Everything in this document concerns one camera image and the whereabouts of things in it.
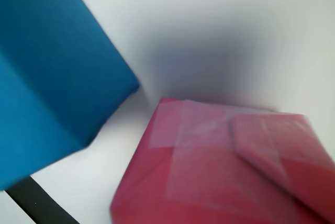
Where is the red paper box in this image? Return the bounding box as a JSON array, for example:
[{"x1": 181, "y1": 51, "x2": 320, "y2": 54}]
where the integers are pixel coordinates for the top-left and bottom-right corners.
[{"x1": 109, "y1": 97, "x2": 335, "y2": 224}]

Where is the white paper sheet marked HOME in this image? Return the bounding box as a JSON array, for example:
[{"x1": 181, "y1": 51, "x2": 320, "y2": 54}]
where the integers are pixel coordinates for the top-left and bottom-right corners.
[{"x1": 0, "y1": 0, "x2": 335, "y2": 224}]

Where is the blue paper box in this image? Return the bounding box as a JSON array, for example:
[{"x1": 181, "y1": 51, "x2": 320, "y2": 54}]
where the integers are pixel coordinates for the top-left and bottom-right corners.
[{"x1": 0, "y1": 0, "x2": 141, "y2": 191}]

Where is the white paper sheet marked 1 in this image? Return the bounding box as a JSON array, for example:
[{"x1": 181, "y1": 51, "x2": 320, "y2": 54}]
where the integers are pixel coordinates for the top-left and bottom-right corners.
[{"x1": 0, "y1": 189, "x2": 36, "y2": 224}]

